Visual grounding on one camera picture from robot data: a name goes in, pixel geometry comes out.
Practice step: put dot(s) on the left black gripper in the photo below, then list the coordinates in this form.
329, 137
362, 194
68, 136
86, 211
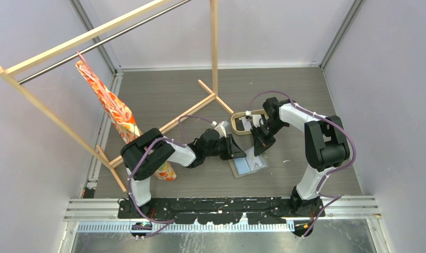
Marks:
232, 151

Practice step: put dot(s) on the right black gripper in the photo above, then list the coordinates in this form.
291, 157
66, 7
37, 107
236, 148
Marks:
261, 142

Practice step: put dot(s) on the grey chip credit card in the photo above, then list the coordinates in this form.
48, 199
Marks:
256, 163

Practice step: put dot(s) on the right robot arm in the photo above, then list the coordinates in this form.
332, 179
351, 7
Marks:
326, 146

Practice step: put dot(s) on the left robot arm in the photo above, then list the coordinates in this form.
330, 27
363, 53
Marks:
146, 154

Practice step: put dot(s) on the oval wooden tray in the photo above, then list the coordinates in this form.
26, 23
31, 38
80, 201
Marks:
237, 122

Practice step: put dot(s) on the floral orange cloth bag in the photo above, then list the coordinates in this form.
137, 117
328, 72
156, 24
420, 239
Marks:
119, 113

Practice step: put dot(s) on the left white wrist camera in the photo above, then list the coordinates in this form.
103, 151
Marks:
220, 127

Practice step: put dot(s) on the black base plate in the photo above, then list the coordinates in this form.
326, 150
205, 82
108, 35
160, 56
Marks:
222, 211

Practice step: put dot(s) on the aluminium frame rail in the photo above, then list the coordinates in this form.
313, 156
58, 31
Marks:
93, 215

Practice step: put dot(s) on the pink wire hanger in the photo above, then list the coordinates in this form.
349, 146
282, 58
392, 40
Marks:
84, 61

